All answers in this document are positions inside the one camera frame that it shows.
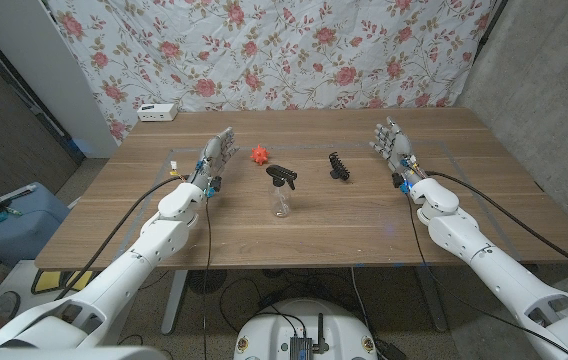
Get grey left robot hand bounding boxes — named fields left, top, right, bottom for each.
left=187, top=126, right=240, bottom=189

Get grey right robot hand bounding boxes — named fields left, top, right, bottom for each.
left=368, top=116, right=428, bottom=186

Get black trigger spray top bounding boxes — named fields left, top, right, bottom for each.
left=265, top=164, right=298, bottom=191

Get clear plastic bottle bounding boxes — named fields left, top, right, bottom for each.
left=269, top=183, right=293, bottom=219

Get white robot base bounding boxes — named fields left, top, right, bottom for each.
left=232, top=298, right=379, bottom=360

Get orange spiky stress ball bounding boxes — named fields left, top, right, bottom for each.
left=250, top=144, right=271, bottom=166

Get black hair clip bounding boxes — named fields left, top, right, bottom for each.
left=328, top=151, right=351, bottom=182

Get white power strip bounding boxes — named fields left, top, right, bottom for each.
left=136, top=103, right=179, bottom=123

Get black floor fan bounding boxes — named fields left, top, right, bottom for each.
left=186, top=269, right=229, bottom=295

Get floral backdrop cloth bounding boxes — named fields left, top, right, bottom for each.
left=46, top=0, right=498, bottom=144

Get black pole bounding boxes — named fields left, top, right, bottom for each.
left=473, top=0, right=508, bottom=64

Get white table leg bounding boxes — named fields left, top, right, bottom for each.
left=160, top=269, right=189, bottom=336

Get grey table leg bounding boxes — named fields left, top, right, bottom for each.
left=413, top=265, right=449, bottom=334

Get white panel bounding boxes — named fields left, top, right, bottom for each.
left=0, top=0, right=119, bottom=159

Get blue case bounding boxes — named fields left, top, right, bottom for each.
left=0, top=181, right=72, bottom=269

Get black antenna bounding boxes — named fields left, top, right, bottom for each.
left=313, top=313, right=329, bottom=355

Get white and black tool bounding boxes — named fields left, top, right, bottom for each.
left=0, top=183, right=38, bottom=217

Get yellow and black item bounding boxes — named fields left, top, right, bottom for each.
left=30, top=269, right=96, bottom=296

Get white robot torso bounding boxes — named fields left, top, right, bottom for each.
left=0, top=344, right=170, bottom=360

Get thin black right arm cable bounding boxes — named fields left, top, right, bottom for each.
left=404, top=191, right=568, bottom=357

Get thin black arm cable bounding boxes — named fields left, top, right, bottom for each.
left=200, top=195, right=213, bottom=360
left=404, top=191, right=568, bottom=357

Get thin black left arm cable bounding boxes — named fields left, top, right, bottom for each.
left=200, top=195, right=213, bottom=360

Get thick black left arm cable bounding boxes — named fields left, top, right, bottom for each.
left=55, top=173, right=190, bottom=302

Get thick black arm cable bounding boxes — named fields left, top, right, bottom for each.
left=55, top=173, right=190, bottom=302
left=424, top=170, right=568, bottom=282

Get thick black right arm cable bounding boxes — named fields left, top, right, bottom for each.
left=424, top=170, right=568, bottom=282

